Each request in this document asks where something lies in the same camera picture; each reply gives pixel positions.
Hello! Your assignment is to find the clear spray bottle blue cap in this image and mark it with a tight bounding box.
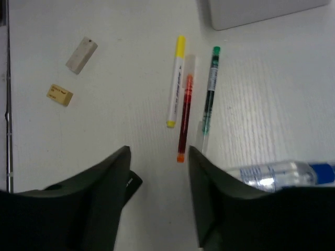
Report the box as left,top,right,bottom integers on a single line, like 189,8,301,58
226,161,334,192

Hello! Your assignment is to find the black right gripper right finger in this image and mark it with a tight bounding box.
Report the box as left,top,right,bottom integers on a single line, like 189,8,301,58
188,146,334,250

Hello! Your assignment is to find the red ink pen orange cap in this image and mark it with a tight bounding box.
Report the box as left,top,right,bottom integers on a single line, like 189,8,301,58
177,54,196,163

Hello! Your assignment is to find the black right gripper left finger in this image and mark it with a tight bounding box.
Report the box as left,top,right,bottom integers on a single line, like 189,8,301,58
1,146,131,250

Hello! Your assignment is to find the white container right bin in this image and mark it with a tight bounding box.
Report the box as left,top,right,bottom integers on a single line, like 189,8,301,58
196,0,330,31

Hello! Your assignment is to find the tan yellow eraser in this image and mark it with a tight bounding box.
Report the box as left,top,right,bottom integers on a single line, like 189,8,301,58
47,84,73,107

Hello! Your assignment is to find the grey white eraser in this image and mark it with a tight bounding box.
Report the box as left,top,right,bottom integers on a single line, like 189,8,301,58
65,37,98,75

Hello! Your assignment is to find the black highlighter green cap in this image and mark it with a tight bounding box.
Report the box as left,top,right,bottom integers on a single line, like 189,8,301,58
124,171,143,206

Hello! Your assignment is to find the green ink pen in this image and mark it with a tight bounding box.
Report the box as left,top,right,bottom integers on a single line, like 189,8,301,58
201,46,220,154

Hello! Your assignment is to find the white marker yellow cap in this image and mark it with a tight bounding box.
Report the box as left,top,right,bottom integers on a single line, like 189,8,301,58
166,36,186,128

